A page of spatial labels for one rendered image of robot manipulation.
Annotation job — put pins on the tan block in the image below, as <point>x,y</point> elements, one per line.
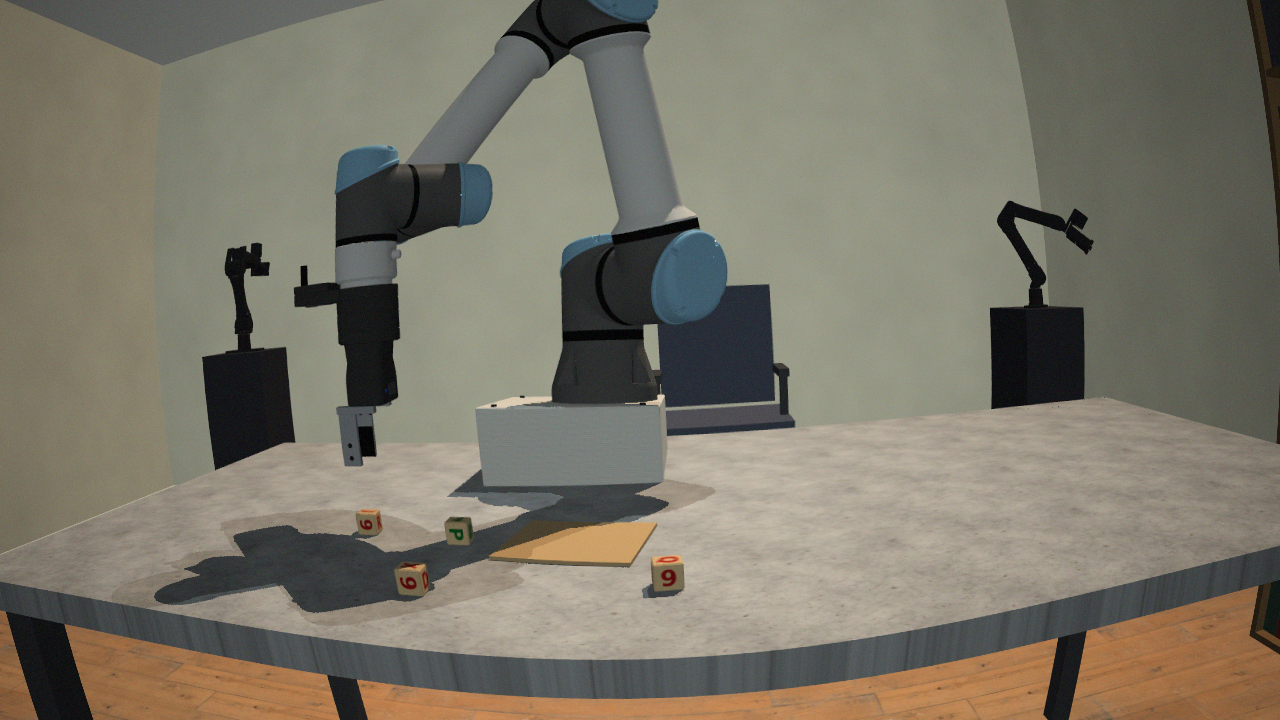
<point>459,530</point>
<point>412,578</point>
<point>369,521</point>
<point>667,573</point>

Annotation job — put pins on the tan flat mat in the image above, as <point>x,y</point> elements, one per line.
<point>577,543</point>

